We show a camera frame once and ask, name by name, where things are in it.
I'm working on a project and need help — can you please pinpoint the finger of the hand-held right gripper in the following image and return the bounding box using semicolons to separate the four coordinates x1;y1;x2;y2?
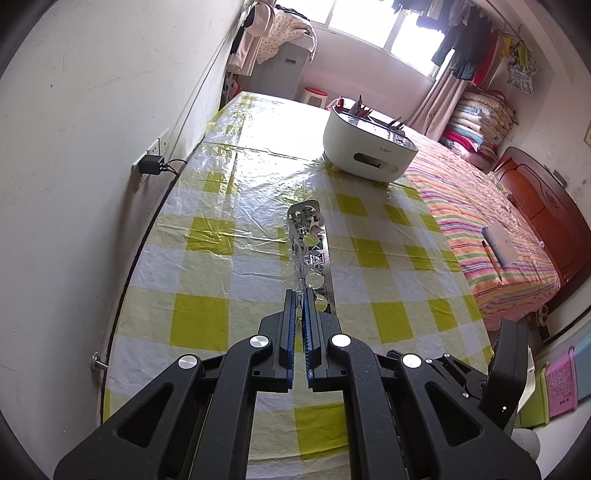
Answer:
443;371;483;407
429;353;485;386

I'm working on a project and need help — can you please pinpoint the white wall socket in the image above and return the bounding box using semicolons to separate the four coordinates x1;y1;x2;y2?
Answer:
133;129;171;176

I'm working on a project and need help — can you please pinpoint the person's grey clothing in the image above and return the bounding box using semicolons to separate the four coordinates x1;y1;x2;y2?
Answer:
510;428;542;462

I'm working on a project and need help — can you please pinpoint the white dotted cloth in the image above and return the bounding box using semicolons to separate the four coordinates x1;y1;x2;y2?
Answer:
256;7;319;63

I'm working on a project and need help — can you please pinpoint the row of hanging clothes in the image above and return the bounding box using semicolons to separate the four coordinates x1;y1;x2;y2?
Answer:
390;0;509;86

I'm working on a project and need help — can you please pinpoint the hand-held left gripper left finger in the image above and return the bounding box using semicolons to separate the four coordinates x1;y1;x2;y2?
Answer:
53;289;298;480

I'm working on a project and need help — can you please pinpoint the bunch of pens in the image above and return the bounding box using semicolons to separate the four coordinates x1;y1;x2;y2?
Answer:
335;95;408;132

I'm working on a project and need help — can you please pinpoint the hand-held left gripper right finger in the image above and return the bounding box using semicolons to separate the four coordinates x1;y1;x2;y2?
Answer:
302;289;543;480

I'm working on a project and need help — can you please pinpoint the silver pill blister pack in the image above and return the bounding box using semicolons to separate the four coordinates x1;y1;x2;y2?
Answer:
281;199;334;315

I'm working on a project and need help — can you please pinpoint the white desktop organizer box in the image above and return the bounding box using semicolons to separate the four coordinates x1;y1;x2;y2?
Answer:
322;104;419;184

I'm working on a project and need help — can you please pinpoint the beige curtain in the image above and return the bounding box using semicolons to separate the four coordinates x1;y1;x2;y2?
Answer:
406;69;467;137

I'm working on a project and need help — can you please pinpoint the yellow checkered tablecloth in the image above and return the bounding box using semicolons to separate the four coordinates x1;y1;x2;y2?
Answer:
102;91;494;462

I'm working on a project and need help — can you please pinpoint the stack of folded quilts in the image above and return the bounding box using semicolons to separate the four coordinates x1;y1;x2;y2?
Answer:
438;90;517;171

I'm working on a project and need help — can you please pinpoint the pale hanging garment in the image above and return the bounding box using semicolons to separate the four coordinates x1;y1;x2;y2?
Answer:
228;0;278;77

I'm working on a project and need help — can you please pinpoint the bed with striped sheet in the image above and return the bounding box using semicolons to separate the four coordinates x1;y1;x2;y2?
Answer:
392;122;561;330

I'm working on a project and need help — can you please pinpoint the floral hanging bag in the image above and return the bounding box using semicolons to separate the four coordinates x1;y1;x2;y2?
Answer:
506;44;539;95

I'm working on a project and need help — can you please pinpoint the window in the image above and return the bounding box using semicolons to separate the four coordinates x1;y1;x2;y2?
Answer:
274;0;451;79

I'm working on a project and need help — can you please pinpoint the blue white pencil case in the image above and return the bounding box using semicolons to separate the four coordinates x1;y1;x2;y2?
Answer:
481;224;517;267

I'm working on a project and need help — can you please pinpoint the yellow pencil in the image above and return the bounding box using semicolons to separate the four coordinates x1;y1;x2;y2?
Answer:
481;240;504;282

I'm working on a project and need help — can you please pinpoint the green plastic item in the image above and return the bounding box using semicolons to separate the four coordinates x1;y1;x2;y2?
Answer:
519;364;552;428

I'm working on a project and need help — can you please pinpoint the red plastic stool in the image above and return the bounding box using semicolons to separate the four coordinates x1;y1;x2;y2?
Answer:
302;86;329;109

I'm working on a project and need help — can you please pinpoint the white air cooler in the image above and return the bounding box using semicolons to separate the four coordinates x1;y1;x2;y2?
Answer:
252;39;309;100

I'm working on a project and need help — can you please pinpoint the wooden bed headboard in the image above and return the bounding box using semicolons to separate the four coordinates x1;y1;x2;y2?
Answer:
493;147;591;282

